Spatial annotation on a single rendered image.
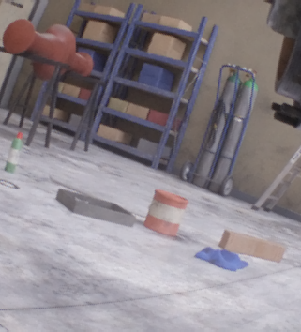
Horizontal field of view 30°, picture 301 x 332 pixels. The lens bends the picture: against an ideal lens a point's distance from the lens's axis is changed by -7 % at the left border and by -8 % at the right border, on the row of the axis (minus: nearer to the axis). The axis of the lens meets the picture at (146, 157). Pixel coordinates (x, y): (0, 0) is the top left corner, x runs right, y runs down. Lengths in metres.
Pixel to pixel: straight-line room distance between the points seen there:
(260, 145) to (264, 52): 1.28
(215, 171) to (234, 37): 1.96
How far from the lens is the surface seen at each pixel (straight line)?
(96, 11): 8.91
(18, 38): 5.22
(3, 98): 10.07
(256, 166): 7.53
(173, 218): 3.05
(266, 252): 3.30
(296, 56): 1.02
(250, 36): 7.96
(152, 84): 7.94
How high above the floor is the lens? 0.50
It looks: 3 degrees down
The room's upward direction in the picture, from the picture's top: 19 degrees clockwise
